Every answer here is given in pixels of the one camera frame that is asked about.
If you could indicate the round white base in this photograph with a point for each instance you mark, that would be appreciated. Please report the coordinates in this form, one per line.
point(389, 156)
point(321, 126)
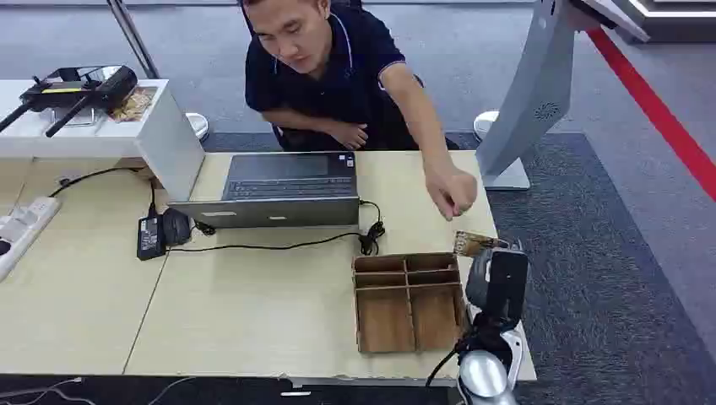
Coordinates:
point(484, 124)
point(198, 126)

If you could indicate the grey kiosk stand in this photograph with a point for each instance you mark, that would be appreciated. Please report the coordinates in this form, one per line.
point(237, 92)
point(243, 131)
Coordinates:
point(531, 95)

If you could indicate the grey metal pole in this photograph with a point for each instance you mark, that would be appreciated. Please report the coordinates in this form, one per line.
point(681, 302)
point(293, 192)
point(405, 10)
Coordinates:
point(134, 39)

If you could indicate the wooden compartment box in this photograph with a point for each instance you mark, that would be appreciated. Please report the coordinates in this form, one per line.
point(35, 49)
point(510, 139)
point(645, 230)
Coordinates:
point(391, 318)

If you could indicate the black router with antennas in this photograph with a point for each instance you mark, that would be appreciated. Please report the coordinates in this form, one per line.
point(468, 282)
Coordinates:
point(112, 86)

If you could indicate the clear acrylic stand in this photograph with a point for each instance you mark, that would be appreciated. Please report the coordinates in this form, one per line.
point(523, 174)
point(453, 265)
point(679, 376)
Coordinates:
point(78, 117)

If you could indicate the black computer mouse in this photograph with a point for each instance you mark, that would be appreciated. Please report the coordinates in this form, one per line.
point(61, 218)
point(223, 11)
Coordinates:
point(177, 226)

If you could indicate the white plug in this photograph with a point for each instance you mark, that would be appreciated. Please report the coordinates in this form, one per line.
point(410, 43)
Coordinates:
point(23, 216)

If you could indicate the printed picture card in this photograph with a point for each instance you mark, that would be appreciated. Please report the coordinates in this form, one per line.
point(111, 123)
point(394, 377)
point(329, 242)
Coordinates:
point(134, 105)

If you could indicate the white power strip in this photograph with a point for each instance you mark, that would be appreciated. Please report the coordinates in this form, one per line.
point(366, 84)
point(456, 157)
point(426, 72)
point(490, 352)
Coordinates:
point(25, 226)

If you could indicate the person's right hand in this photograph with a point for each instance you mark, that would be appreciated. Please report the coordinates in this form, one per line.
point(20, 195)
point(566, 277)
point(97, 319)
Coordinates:
point(348, 135)

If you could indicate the person's left hand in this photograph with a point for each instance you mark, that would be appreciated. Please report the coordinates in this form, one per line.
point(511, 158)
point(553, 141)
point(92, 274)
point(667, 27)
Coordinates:
point(453, 193)

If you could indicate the grey laptop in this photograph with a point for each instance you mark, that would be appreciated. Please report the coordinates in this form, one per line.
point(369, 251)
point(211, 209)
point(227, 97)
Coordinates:
point(279, 190)

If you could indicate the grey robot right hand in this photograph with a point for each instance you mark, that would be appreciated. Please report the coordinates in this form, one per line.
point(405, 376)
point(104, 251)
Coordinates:
point(476, 279)

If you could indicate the brown printed card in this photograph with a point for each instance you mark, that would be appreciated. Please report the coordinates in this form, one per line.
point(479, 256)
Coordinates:
point(472, 244)

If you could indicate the black power adapter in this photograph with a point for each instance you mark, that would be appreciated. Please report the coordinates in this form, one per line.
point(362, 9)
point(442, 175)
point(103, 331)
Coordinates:
point(150, 239)

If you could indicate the white shelf box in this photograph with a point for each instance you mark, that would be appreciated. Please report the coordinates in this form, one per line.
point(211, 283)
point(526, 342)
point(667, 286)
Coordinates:
point(162, 140)

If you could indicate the person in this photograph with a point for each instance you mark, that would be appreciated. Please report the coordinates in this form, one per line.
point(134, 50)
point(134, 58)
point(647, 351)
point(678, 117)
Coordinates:
point(335, 84)

